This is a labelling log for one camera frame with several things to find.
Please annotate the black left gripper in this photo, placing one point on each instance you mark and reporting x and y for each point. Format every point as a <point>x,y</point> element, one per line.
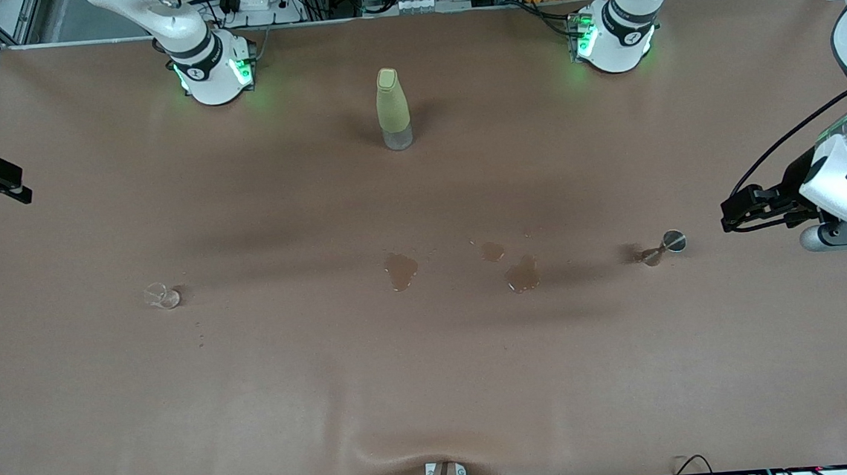
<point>792,191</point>

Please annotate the green bottle with clear base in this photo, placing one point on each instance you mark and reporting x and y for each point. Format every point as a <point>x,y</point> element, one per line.
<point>392,109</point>

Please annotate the white electrical connector block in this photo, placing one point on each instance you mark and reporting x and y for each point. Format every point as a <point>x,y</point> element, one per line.
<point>418,4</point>

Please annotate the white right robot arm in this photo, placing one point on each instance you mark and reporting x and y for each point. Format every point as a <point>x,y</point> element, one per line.
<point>211,81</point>

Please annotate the small spilled liquid puddle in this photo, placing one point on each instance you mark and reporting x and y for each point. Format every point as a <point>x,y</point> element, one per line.
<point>492,251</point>

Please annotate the metal double-cone jigger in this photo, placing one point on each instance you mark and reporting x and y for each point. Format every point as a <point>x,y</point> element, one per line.
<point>673,241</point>

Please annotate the large spilled liquid puddle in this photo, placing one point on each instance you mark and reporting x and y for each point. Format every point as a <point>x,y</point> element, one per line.
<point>400,270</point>

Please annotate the white power strip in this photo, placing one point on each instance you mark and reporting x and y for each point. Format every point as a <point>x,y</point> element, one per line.
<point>258,2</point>

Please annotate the brown table mat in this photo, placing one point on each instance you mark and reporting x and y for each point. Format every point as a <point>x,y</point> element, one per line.
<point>433,378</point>

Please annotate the clear glass measuring beaker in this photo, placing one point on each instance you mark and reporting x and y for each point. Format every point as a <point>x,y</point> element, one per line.
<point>163,297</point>

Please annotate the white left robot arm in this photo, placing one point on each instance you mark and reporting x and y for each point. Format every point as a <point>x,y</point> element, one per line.
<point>615,45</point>

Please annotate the wide spilled liquid puddle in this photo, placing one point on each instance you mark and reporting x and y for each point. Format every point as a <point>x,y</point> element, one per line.
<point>523,277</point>

